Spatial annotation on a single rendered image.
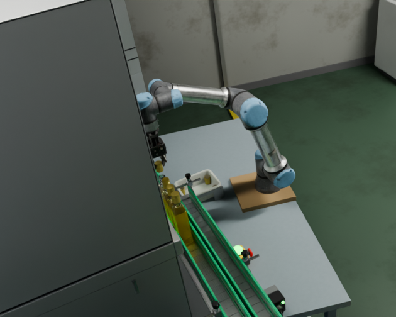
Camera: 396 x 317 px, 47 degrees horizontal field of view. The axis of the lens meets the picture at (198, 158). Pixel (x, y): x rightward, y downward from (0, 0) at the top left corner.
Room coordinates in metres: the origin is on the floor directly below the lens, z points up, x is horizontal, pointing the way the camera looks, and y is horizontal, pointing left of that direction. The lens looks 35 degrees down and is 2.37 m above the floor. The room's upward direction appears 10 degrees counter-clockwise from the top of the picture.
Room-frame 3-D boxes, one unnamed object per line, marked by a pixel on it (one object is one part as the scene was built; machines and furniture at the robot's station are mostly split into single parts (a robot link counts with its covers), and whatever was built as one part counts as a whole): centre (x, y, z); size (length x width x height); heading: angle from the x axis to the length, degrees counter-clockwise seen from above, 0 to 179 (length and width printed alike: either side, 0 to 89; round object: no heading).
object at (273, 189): (1.91, -0.35, 0.82); 0.15 x 0.15 x 0.10
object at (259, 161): (1.91, -0.35, 0.94); 0.13 x 0.12 x 0.14; 16
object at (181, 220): (1.51, 0.12, 0.99); 0.06 x 0.06 x 0.21; 17
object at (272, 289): (1.16, -0.19, 0.79); 0.08 x 0.08 x 0.08; 17
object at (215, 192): (1.95, 0.05, 0.79); 0.27 x 0.17 x 0.08; 107
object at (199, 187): (1.96, 0.03, 0.80); 0.22 x 0.17 x 0.09; 107
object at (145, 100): (1.65, 0.17, 1.51); 0.09 x 0.08 x 0.11; 106
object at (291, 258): (1.87, 0.31, 0.73); 1.58 x 1.52 x 0.04; 4
